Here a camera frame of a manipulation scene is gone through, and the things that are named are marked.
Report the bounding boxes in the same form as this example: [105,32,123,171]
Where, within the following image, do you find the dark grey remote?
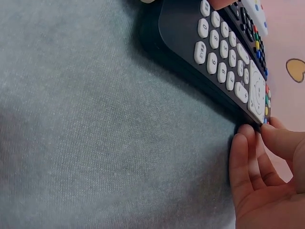
[137,0,273,131]

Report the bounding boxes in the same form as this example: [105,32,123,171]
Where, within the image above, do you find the person's right hand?
[229,116,305,229]

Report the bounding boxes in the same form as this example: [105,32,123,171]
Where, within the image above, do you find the white remote, coloured dots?
[243,0,269,36]

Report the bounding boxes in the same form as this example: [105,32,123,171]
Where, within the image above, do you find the person's left hand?
[210,0,231,11]

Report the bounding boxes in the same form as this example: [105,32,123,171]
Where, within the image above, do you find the black remote, coloured buttons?
[219,0,269,77]

